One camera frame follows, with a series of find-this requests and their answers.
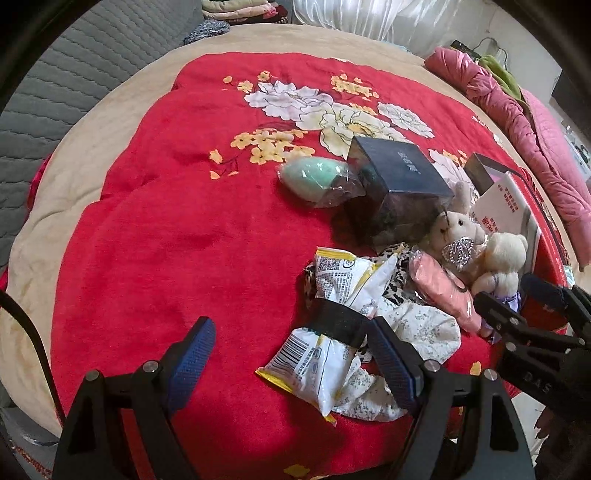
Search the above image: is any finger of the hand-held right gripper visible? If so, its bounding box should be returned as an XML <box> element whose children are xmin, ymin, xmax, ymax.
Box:
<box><xmin>521</xmin><ymin>272</ymin><xmax>591</xmax><ymax>334</ymax></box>
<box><xmin>474</xmin><ymin>290</ymin><xmax>583</xmax><ymax>352</ymax></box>

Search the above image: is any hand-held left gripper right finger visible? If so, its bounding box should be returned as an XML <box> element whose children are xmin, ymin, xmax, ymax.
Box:
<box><xmin>366</xmin><ymin>316</ymin><xmax>533</xmax><ymax>480</ymax></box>

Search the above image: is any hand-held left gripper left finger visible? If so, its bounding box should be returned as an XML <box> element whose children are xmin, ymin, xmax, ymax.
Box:
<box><xmin>53</xmin><ymin>316</ymin><xmax>218</xmax><ymax>480</ymax></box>

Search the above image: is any white floral cloth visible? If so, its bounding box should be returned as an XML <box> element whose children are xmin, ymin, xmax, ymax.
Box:
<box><xmin>332</xmin><ymin>302</ymin><xmax>462</xmax><ymax>423</ymax></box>

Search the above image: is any pink packet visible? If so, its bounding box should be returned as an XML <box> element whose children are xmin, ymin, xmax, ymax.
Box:
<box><xmin>409</xmin><ymin>253</ymin><xmax>490</xmax><ymax>335</ymax></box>

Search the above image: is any white yellow snack packet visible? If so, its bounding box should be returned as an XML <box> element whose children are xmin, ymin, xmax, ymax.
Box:
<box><xmin>255</xmin><ymin>247</ymin><xmax>400</xmax><ymax>425</ymax></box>

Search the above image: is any gift box pink inside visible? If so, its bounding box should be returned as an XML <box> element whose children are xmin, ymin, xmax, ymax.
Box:
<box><xmin>463</xmin><ymin>152</ymin><xmax>513</xmax><ymax>195</ymax></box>

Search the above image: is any black elastic band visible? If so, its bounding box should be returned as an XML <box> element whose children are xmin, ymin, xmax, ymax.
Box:
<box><xmin>310</xmin><ymin>298</ymin><xmax>370</xmax><ymax>349</ymax></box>

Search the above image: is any leopard print cloth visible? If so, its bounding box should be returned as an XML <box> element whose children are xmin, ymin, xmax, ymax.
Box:
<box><xmin>302</xmin><ymin>242</ymin><xmax>419</xmax><ymax>319</ymax></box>

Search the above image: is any white rabbit plush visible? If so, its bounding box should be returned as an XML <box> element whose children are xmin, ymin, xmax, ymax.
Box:
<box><xmin>425</xmin><ymin>181</ymin><xmax>488</xmax><ymax>278</ymax></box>

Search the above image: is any red floral blanket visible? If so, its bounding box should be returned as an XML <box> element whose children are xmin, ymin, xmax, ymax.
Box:
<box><xmin>25</xmin><ymin>52</ymin><xmax>573</xmax><ymax>480</ymax></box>

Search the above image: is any pink quilt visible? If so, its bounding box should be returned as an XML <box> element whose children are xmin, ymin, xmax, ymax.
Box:
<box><xmin>424</xmin><ymin>46</ymin><xmax>591</xmax><ymax>266</ymax></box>

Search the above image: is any dark blue box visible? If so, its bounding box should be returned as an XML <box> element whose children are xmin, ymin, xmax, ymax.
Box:
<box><xmin>344</xmin><ymin>135</ymin><xmax>455</xmax><ymax>247</ymax></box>

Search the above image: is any green makeup sponge in bag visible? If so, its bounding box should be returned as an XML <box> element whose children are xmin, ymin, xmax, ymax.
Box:
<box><xmin>276</xmin><ymin>156</ymin><xmax>365</xmax><ymax>209</ymax></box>

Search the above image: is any green cloth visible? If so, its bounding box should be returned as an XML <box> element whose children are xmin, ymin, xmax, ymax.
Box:
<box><xmin>478</xmin><ymin>54</ymin><xmax>525</xmax><ymax>100</ymax></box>

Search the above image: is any dark small packet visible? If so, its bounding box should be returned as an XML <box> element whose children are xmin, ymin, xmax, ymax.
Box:
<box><xmin>449</xmin><ymin>40</ymin><xmax>483</xmax><ymax>60</ymax></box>

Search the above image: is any beige bed cover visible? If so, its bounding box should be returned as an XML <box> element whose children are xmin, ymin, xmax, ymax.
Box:
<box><xmin>0</xmin><ymin>23</ymin><xmax>568</xmax><ymax>439</ymax></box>

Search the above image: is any grey quilted headboard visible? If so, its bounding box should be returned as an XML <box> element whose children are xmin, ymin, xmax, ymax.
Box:
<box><xmin>0</xmin><ymin>0</ymin><xmax>208</xmax><ymax>273</ymax></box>

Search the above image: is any white curtain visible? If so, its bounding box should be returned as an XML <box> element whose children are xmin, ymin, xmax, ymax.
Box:
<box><xmin>291</xmin><ymin>0</ymin><xmax>490</xmax><ymax>58</ymax></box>

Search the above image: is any dark knitted cloth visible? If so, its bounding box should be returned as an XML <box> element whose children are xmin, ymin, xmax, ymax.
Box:
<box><xmin>184</xmin><ymin>20</ymin><xmax>232</xmax><ymax>45</ymax></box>

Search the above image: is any stack of folded blankets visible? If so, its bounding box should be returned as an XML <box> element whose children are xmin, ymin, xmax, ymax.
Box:
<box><xmin>201</xmin><ymin>0</ymin><xmax>291</xmax><ymax>24</ymax></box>

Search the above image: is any black cable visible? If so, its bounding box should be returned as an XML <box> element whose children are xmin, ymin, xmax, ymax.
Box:
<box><xmin>0</xmin><ymin>288</ymin><xmax>68</xmax><ymax>428</ymax></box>

